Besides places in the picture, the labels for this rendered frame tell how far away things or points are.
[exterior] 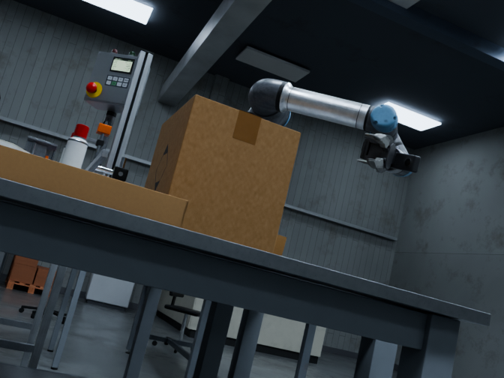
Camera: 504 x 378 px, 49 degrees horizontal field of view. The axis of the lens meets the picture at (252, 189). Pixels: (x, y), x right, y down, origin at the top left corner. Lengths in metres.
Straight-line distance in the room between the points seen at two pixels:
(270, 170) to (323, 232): 10.50
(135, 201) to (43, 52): 10.15
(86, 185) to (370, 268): 11.55
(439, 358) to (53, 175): 0.64
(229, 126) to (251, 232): 0.22
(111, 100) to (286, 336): 6.72
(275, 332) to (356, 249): 4.22
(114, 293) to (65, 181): 8.90
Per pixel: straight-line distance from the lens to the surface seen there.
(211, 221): 1.07
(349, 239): 11.89
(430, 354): 0.94
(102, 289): 9.58
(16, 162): 0.71
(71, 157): 1.45
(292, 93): 1.70
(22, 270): 9.09
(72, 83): 10.69
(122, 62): 2.02
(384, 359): 1.30
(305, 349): 3.45
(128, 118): 1.96
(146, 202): 0.72
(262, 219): 1.11
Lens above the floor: 0.77
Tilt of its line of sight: 11 degrees up
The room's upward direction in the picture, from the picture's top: 14 degrees clockwise
